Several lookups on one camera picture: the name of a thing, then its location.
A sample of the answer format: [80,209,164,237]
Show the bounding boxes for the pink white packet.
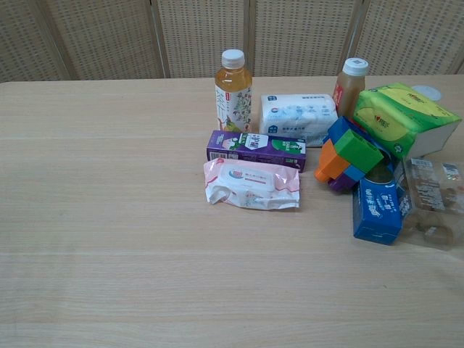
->
[202,157,302,212]

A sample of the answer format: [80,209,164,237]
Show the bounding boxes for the purple toothpaste box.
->
[206,130,307,173]

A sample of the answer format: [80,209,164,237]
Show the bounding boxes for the amber tea bottle white cap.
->
[214,49,254,133]

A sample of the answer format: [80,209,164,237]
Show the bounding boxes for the white tissue pack blue print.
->
[258,93,339,147]

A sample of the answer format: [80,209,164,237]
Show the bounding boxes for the colourful building block toy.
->
[313,115,394,194]

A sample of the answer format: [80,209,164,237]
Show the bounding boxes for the woven bamboo folding screen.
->
[0,0,464,84]

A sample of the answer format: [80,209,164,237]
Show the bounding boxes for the brown juice bottle white cap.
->
[332,57,370,119]

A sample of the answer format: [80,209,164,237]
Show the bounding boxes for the blue carton box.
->
[352,169,409,247]

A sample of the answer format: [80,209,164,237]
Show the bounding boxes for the green tissue pack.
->
[352,82,463,161]

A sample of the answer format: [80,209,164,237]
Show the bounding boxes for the clear plastic snack package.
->
[393,157,464,248]

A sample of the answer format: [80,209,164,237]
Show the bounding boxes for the round white table grommet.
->
[411,85,444,103]

